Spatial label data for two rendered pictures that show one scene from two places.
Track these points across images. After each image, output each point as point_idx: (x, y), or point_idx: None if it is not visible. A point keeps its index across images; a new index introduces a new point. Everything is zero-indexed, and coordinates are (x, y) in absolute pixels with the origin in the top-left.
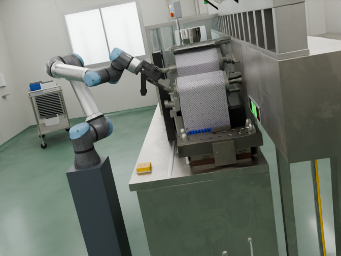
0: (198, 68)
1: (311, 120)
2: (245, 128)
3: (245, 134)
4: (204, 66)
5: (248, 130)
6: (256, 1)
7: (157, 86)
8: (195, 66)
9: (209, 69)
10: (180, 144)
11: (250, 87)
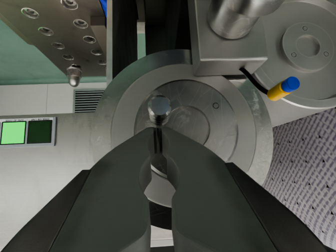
0: (301, 188)
1: None
2: (105, 65)
3: (60, 63)
4: (287, 192)
5: (69, 73)
6: None
7: (8, 246)
8: (312, 202)
9: (276, 174)
10: None
11: (34, 165)
